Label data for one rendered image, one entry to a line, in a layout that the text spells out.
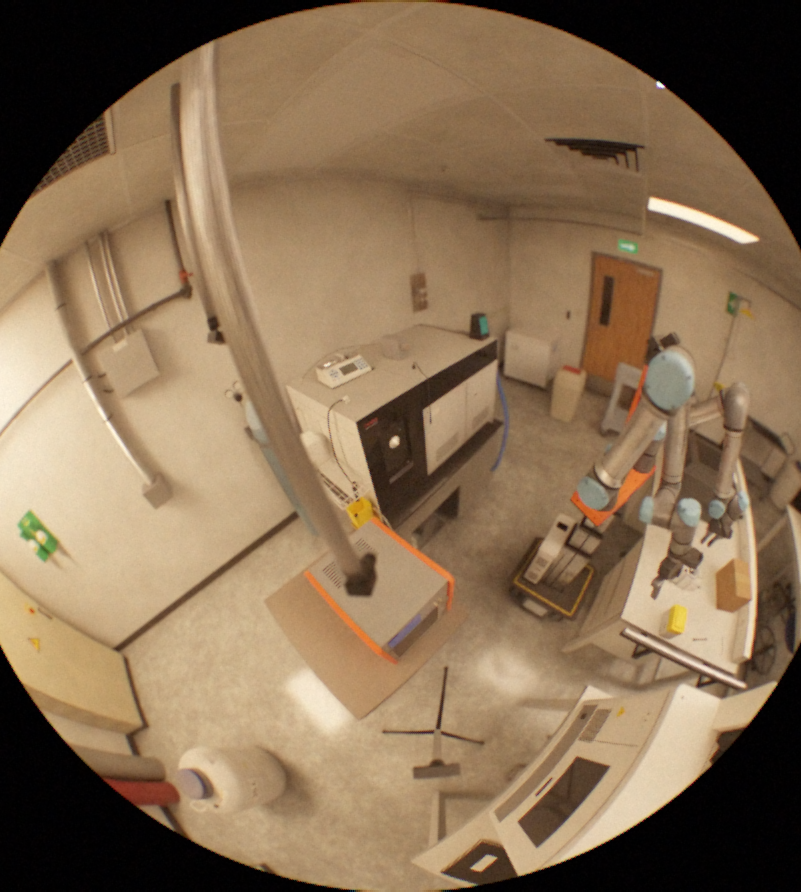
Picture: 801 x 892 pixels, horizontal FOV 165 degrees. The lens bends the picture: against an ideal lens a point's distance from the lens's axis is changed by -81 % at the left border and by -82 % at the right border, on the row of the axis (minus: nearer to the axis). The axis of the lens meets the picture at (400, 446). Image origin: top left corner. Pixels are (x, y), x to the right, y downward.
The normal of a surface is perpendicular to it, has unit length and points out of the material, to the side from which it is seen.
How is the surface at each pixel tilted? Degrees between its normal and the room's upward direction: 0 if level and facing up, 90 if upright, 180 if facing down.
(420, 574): 0
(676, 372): 83
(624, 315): 90
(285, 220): 90
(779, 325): 90
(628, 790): 0
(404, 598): 0
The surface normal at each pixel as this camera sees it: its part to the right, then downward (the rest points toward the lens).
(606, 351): -0.69, 0.52
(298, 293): 0.71, 0.38
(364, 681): -0.12, -0.76
